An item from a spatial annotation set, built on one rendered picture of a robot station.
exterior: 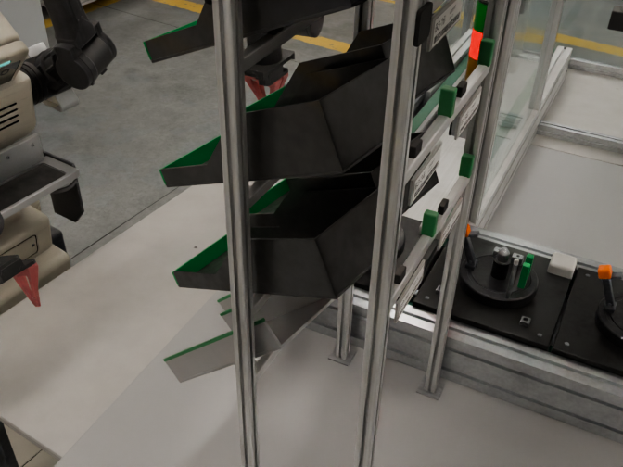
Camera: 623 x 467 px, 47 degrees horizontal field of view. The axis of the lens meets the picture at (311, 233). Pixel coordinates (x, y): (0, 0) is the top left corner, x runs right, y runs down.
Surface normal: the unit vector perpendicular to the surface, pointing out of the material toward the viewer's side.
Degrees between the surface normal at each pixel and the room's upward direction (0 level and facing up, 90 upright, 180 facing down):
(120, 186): 0
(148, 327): 0
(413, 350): 90
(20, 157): 90
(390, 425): 0
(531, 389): 90
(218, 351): 90
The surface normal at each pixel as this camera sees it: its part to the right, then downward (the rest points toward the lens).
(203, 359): -0.60, 0.47
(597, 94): 0.02, -0.80
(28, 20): 0.84, 0.34
